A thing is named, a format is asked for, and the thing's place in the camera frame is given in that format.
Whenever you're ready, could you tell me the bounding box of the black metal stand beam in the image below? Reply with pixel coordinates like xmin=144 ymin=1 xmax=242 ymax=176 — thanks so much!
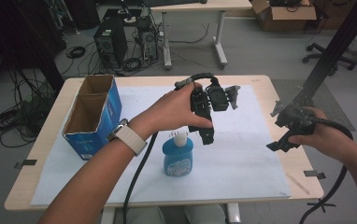
xmin=283 ymin=0 xmax=357 ymax=110

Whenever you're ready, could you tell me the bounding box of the coiled black cable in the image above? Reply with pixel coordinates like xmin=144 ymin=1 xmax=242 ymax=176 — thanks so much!
xmin=64 ymin=45 xmax=87 ymax=60

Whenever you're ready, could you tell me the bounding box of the person's right hand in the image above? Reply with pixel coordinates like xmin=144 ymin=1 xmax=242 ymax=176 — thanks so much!
xmin=288 ymin=106 xmax=357 ymax=163

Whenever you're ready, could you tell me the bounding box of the white-legged wooden desk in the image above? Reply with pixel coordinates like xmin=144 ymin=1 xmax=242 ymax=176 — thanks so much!
xmin=150 ymin=0 xmax=254 ymax=71

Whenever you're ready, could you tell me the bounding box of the person's left hand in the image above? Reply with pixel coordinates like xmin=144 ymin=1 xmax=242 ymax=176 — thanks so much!
xmin=136 ymin=82 xmax=214 ymax=142

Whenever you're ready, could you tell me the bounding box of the black tape strip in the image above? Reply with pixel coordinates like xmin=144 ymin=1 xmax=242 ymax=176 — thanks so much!
xmin=303 ymin=169 xmax=327 ymax=181
xmin=14 ymin=159 xmax=38 ymax=170

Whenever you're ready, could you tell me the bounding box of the open blue cardboard box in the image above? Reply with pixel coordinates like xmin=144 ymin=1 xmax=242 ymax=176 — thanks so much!
xmin=62 ymin=74 xmax=123 ymax=161

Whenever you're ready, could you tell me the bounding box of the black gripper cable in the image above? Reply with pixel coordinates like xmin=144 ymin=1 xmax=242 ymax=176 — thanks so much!
xmin=121 ymin=72 xmax=221 ymax=224
xmin=298 ymin=116 xmax=354 ymax=224

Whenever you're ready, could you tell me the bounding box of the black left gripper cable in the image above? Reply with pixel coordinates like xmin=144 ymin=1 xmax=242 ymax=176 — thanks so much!
xmin=121 ymin=72 xmax=221 ymax=224

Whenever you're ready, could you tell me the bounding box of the brown cardboard box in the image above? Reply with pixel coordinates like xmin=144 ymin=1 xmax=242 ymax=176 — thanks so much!
xmin=250 ymin=0 xmax=318 ymax=33

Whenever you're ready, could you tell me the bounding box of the black office chair base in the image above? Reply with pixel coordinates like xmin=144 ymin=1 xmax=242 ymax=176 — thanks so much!
xmin=302 ymin=42 xmax=357 ymax=71

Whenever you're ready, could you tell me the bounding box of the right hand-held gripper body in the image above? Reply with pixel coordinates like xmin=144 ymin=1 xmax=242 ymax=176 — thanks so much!
xmin=265 ymin=101 xmax=317 ymax=153

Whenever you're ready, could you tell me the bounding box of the blue plastic bottle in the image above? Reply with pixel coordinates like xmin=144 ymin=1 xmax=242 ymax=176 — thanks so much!
xmin=162 ymin=130 xmax=195 ymax=177

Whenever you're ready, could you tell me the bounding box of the beige strap wristwatch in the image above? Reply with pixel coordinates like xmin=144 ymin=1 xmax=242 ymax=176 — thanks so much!
xmin=106 ymin=118 xmax=149 ymax=157

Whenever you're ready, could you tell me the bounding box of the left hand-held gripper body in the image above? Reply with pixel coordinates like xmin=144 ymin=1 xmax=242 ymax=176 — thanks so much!
xmin=188 ymin=78 xmax=230 ymax=147

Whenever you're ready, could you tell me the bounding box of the grey floor mat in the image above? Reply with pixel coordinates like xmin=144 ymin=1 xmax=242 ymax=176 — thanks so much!
xmin=270 ymin=78 xmax=356 ymax=133

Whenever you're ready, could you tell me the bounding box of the tangle of black floor cables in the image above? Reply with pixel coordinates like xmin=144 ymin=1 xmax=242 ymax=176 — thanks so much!
xmin=0 ymin=66 xmax=59 ymax=148

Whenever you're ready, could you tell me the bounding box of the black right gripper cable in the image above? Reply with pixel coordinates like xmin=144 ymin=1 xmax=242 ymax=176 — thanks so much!
xmin=298 ymin=116 xmax=354 ymax=224

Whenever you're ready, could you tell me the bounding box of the small black computer tower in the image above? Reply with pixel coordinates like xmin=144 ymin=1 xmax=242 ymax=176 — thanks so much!
xmin=136 ymin=16 xmax=160 ymax=63

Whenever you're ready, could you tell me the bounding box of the large black computer tower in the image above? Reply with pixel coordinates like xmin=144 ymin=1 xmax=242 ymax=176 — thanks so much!
xmin=93 ymin=16 xmax=129 ymax=70

